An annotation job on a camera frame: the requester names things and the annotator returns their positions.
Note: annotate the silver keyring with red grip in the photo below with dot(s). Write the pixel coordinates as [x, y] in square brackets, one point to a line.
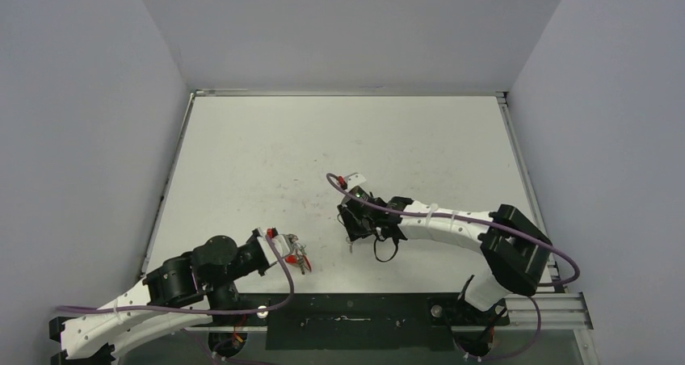
[298, 256]

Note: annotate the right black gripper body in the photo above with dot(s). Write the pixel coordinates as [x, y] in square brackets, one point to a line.
[352, 219]

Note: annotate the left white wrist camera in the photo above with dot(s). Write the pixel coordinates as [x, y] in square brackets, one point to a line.
[273, 246]

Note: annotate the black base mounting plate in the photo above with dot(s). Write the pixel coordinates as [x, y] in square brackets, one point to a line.
[361, 321]

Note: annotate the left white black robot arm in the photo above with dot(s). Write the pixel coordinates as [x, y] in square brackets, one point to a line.
[195, 288]

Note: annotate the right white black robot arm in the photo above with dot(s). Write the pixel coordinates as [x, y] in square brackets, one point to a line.
[515, 251]

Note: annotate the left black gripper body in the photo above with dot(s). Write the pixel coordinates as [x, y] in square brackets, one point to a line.
[248, 260]

